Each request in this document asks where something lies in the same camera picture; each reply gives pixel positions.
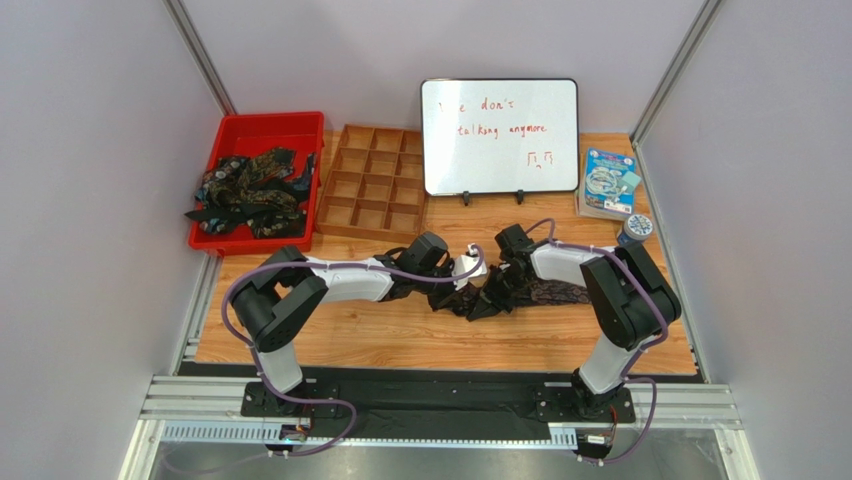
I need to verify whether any dark paisley tie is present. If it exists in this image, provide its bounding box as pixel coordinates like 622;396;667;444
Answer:
475;280;591;315

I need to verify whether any pile of patterned ties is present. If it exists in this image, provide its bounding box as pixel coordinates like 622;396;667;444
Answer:
184;147;317;239

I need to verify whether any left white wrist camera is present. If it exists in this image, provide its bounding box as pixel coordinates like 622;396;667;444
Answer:
452;243;487;290

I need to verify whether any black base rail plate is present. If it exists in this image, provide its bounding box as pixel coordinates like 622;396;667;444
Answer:
236;367;640;441

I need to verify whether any blue packaged item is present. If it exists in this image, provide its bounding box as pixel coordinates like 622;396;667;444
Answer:
575;148;642;221

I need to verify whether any red plastic bin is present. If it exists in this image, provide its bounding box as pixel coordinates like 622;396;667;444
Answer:
187;112;325;257

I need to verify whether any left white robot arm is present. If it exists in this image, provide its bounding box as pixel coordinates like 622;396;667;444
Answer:
220;232;486;408

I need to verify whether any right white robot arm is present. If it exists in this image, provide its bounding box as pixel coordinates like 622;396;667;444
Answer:
466;224;682;419

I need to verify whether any whiteboard with red writing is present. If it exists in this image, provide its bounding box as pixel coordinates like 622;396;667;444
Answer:
420;78;580;197

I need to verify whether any brown compartment tray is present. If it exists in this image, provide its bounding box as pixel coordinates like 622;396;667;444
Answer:
315;124;427;244

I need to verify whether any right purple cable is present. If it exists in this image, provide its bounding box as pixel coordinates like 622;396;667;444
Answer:
524;218;670;466

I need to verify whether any purple cable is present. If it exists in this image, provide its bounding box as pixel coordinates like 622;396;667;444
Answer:
524;218;670;466
220;243;487;461

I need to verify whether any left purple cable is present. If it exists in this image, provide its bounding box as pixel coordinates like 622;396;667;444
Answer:
220;243;487;461

